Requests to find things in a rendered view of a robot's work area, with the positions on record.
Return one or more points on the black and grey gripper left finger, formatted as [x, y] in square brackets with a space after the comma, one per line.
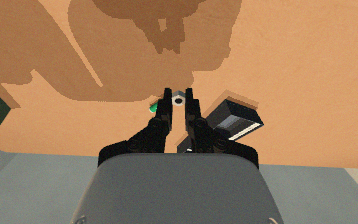
[151, 139]

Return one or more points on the black rack of labelled bins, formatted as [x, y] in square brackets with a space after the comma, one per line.
[231, 120]

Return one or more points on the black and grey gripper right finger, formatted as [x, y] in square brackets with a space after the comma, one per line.
[207, 139]

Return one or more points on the silver hex nut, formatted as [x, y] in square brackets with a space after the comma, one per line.
[178, 98]

